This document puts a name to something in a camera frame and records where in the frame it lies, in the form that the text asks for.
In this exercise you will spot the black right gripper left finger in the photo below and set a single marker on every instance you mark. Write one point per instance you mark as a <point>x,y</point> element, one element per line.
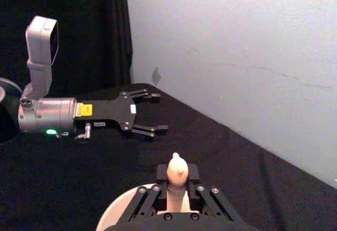
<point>162,175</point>

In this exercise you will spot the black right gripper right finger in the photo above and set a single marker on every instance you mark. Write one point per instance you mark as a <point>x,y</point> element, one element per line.
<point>193,175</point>

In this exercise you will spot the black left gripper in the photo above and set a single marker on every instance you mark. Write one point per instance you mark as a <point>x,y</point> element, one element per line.
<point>110,112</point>

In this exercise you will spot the cream bear-topped stick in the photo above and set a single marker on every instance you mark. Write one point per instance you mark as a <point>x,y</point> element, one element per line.
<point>177,170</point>

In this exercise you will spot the black table cloth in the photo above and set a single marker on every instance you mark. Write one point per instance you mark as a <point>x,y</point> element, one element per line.
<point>223,175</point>

